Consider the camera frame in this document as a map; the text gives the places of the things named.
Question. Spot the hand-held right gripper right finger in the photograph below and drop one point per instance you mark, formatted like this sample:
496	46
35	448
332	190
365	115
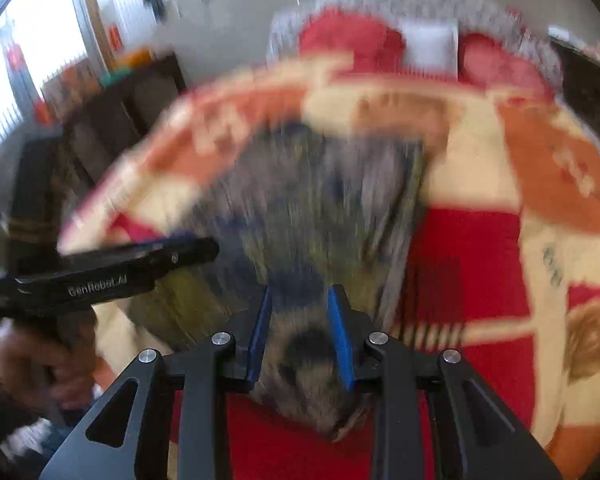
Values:
340	340

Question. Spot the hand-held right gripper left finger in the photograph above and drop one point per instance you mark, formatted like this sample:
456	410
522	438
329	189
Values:
260	340

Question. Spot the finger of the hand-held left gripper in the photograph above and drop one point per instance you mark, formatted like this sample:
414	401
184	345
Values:
190	251

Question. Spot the dark patterned small garment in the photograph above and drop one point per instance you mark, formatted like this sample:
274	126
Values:
305	220

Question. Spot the person's left hand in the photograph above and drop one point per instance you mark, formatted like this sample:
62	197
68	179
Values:
55	375

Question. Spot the dark wooden cabinet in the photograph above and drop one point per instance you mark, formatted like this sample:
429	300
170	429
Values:
590	90
125	110

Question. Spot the red orange printed blanket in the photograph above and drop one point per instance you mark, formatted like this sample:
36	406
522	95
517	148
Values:
480	260

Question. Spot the orange and green clutter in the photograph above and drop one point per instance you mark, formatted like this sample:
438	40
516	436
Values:
95	77

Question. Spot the window with blinds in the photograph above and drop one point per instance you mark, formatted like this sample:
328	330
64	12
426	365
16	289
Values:
35	60

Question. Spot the red heart pillow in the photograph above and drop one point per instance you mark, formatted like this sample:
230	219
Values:
500	67
350	40

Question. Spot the white pillow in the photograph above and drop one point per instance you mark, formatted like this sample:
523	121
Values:
429	47

